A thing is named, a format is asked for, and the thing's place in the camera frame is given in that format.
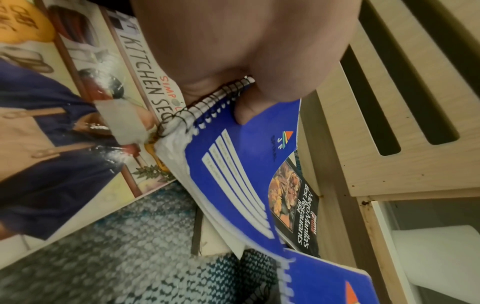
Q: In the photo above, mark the person's left hand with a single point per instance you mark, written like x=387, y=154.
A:
x=243, y=38

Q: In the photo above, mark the black cover book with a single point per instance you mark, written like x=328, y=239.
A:
x=300, y=213

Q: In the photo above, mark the beige wooden cabinet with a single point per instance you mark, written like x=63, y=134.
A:
x=337, y=207

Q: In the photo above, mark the colourful cookbook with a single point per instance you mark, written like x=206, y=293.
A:
x=56, y=148

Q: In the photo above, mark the white cup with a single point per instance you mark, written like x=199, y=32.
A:
x=438, y=255

